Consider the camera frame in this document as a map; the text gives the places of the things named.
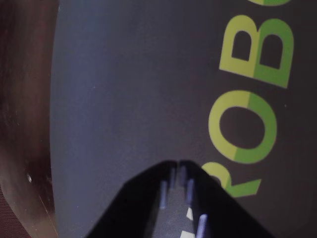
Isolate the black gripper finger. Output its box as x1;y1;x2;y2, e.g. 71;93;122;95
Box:
85;161;177;238
178;160;273;238

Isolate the grey mat with WOWROBO print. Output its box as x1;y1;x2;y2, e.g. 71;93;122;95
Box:
49;0;317;238

